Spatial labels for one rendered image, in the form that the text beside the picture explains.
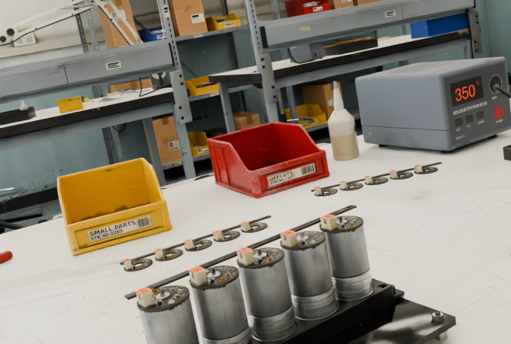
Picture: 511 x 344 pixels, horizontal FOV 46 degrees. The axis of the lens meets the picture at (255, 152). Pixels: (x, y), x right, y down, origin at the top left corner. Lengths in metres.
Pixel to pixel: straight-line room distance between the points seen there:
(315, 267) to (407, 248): 0.15
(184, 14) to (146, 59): 1.90
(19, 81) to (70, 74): 0.20
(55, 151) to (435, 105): 4.18
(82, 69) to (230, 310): 2.34
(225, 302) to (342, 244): 0.08
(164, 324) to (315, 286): 0.09
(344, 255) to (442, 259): 0.12
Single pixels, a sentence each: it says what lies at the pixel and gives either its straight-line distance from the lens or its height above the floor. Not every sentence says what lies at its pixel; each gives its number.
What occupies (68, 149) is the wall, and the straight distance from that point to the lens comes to 4.76.
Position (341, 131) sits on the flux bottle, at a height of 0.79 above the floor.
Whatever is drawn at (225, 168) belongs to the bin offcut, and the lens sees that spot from 0.72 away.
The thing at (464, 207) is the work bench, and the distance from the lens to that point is 0.55.
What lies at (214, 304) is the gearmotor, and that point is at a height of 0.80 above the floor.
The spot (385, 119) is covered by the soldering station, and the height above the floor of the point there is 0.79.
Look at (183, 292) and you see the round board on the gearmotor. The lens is 0.29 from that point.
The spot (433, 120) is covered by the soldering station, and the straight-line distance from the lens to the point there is 0.73.
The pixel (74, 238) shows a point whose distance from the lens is 0.61.
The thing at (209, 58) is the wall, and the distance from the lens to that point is 5.01.
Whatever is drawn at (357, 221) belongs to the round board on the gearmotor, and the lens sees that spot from 0.34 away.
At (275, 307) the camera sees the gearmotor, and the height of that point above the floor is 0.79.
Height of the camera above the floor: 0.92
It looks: 11 degrees down
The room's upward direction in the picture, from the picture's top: 10 degrees counter-clockwise
